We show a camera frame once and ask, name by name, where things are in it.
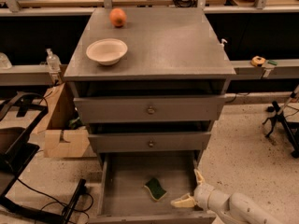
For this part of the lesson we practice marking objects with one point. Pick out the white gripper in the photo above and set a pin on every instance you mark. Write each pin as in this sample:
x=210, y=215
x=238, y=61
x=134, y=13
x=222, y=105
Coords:
x=203, y=194

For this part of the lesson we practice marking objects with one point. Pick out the green yellow sponge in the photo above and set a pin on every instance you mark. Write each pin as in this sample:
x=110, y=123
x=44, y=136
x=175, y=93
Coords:
x=156, y=191

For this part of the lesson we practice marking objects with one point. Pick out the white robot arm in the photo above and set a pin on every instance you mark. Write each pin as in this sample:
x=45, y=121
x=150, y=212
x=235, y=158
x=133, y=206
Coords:
x=236, y=208

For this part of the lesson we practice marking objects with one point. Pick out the grey open bottom drawer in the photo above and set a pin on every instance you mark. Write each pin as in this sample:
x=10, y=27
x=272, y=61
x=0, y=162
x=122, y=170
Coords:
x=125, y=200

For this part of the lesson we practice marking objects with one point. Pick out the grey middle drawer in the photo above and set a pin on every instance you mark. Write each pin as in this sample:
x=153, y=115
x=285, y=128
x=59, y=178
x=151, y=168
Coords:
x=144, y=142

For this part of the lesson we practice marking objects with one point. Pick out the grey top drawer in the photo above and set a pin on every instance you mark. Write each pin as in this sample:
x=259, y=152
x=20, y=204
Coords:
x=148, y=109

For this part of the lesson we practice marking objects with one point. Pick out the grey wooden drawer cabinet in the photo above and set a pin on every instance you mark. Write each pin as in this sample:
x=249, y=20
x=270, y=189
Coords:
x=171, y=52

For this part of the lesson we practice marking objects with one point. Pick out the black tripod stand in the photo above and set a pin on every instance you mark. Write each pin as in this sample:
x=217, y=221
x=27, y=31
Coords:
x=290, y=128

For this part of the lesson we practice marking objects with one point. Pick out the small white pump bottle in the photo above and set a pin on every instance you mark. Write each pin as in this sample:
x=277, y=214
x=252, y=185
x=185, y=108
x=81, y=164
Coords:
x=223, y=43

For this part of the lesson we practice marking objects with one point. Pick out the cardboard box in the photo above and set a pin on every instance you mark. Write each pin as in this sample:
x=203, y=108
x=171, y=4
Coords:
x=60, y=140

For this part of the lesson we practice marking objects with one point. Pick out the small green object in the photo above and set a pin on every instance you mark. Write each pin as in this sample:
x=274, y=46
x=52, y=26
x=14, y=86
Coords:
x=272, y=62

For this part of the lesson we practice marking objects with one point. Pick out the white bowl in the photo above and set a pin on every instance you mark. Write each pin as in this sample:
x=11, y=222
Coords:
x=106, y=51

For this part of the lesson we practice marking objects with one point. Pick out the clear plastic bottle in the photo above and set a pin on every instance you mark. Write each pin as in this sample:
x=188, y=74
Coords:
x=53, y=61

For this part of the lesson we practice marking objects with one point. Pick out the orange fruit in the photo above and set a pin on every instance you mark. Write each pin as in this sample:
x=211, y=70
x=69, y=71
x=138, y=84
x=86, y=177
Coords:
x=117, y=17

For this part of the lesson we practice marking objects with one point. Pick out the black metal frame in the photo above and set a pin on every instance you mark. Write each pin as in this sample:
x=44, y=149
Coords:
x=15, y=154

